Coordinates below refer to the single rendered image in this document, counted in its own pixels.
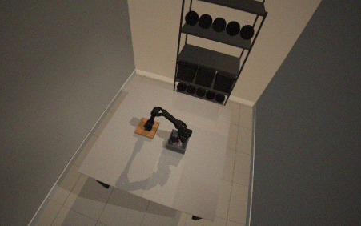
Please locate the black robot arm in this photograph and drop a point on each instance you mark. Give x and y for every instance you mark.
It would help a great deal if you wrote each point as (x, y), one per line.
(180, 125)

